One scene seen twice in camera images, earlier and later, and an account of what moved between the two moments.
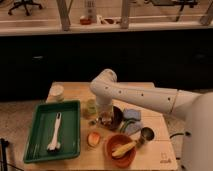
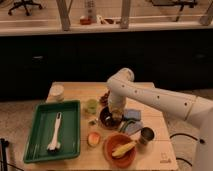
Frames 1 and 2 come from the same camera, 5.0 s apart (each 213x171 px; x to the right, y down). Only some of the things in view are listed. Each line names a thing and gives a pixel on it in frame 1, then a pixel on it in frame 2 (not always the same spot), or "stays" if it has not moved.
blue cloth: (136, 114) stays
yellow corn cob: (123, 149) stays
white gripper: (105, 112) to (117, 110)
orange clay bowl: (115, 142) stays
